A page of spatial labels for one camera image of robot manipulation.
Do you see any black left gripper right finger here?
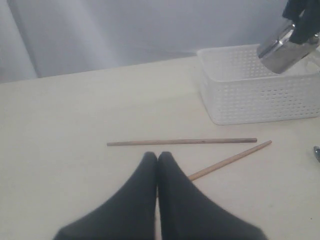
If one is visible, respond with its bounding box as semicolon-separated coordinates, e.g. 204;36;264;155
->
157;152;267;240

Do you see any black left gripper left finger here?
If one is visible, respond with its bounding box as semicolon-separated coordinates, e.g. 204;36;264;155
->
55;152;158;240

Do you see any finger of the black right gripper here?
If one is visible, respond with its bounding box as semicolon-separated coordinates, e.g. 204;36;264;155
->
282;0;304;23
290;0;320;44

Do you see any dark foil packet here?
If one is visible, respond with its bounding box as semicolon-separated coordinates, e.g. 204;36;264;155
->
256;20;320;74

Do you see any wooden chopstick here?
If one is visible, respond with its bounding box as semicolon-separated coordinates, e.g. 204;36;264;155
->
188;140;272;181
106;138;258;147

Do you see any white perforated plastic basket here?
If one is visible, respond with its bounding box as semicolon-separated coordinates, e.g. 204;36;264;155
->
197;44;320;125

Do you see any silver table knife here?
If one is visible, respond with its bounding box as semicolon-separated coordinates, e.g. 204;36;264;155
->
313;146;320;162

